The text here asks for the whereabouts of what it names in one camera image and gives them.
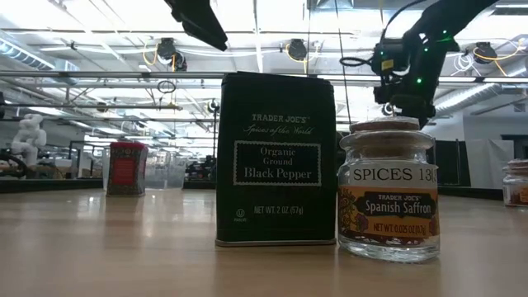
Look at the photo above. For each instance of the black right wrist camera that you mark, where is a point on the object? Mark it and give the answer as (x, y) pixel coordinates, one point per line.
(389, 55)

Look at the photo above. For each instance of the silver ventilation duct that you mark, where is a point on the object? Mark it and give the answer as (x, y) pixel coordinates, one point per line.
(482, 97)

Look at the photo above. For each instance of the long grey horizontal pipe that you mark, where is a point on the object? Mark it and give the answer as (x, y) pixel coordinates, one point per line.
(103, 75)

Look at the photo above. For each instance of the black partition panel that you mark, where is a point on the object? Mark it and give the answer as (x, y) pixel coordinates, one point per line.
(447, 163)

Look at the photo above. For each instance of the red-lidded paprika tin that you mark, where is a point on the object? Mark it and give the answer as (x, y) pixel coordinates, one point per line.
(125, 169)

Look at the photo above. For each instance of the black pepper tin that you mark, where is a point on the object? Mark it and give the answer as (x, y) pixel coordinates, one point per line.
(276, 165)

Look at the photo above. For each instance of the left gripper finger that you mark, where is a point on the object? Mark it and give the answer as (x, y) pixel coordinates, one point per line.
(208, 33)

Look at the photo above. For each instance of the white partition board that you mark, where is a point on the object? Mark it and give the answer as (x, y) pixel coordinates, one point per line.
(488, 163)

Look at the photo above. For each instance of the clear plastic bin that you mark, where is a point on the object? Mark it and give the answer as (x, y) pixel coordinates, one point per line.
(165, 171)

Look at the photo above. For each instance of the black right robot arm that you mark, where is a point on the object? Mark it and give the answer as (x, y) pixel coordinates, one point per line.
(453, 16)

